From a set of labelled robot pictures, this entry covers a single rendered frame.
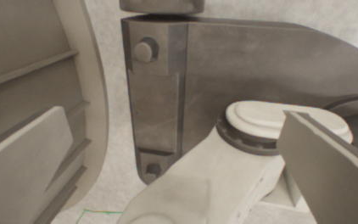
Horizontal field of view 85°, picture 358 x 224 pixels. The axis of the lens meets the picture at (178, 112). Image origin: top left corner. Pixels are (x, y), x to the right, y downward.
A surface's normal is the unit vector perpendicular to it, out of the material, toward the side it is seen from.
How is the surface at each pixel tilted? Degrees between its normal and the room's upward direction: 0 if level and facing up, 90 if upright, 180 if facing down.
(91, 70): 0
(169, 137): 0
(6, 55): 90
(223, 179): 90
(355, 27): 0
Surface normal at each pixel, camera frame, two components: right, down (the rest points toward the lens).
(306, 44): -0.19, 0.50
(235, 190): 0.04, -0.86
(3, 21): 0.97, -0.04
